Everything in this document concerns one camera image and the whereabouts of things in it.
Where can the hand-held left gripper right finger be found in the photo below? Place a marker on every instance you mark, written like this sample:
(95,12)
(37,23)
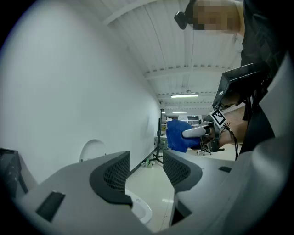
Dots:
(181,174)

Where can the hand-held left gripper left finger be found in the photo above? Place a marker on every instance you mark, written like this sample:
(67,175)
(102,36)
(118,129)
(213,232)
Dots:
(110,181)

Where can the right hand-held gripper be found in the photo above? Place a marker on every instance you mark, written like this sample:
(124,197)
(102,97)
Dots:
(217,116)

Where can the blue cleaning cloth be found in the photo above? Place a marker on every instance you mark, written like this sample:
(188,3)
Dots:
(176,135)

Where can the white toilet seat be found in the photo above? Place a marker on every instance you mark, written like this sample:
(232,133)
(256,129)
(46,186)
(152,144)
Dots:
(142,208)

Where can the person's right forearm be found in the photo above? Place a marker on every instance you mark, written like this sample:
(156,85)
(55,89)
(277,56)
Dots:
(234,128)

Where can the white toilet lid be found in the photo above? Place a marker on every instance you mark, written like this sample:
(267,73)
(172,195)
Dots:
(93,149)

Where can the black office chair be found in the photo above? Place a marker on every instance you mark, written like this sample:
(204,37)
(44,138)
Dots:
(204,150)

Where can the long ceiling light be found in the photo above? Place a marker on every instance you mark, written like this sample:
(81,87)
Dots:
(184,96)
(179,112)

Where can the green cleaning bottles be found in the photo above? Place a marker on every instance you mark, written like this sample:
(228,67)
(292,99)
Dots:
(148,163)

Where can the white metal rack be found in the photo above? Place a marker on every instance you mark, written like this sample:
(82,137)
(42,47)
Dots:
(163,125)

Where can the black tripod stand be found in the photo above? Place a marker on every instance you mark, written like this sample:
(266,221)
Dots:
(159,142)

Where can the black chest-mounted device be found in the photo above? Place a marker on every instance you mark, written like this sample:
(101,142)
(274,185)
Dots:
(239,80)

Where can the black crate shelf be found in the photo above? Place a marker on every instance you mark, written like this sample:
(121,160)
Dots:
(9,169)

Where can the person's black shirt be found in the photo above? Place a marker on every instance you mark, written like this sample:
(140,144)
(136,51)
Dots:
(259,34)

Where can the person's head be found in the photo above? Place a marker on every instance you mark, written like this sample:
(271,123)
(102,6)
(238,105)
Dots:
(216,13)

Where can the black head-worn camera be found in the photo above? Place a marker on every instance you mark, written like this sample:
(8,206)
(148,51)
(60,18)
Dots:
(181,19)

